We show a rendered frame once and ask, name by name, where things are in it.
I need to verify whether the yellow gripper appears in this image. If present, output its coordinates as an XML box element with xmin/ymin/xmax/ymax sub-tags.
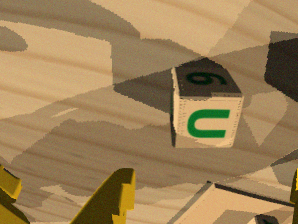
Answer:
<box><xmin>69</xmin><ymin>168</ymin><xmax>298</xmax><ymax>224</ymax></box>

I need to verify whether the tan mat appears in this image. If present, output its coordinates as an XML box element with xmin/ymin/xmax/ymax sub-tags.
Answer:
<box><xmin>173</xmin><ymin>183</ymin><xmax>295</xmax><ymax>224</ymax></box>

